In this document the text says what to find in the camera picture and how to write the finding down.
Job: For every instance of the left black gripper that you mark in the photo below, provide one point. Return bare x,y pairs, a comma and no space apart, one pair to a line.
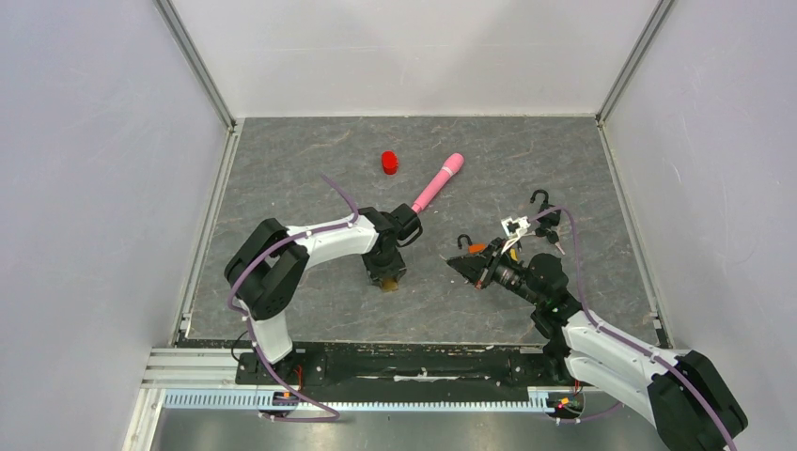
397,268

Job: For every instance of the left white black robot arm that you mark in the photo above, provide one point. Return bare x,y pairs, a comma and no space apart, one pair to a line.
266,271

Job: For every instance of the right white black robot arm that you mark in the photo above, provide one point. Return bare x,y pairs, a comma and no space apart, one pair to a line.
681,394

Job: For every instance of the white slotted cable duct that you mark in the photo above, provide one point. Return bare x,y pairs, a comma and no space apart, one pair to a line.
276,401

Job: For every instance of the black-head key set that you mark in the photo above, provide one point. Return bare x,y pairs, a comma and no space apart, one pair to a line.
551,236

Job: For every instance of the orange black padlock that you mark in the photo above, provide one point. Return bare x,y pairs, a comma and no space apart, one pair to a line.
464,242

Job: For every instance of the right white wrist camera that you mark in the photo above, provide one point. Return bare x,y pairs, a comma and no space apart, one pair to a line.
515,229

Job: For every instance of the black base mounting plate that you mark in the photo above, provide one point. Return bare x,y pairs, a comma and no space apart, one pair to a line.
317,364

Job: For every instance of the small brass padlock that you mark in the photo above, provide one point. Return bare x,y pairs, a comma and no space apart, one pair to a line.
389,285

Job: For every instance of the black Kaijing padlock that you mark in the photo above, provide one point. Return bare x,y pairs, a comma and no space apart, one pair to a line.
547,216

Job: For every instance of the red plastic cap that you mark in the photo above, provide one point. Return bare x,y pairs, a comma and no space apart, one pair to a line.
389,162

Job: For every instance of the pink cylindrical wand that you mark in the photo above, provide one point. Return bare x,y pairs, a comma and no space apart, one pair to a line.
451,166

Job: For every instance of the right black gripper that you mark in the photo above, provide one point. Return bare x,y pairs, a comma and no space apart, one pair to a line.
479,269

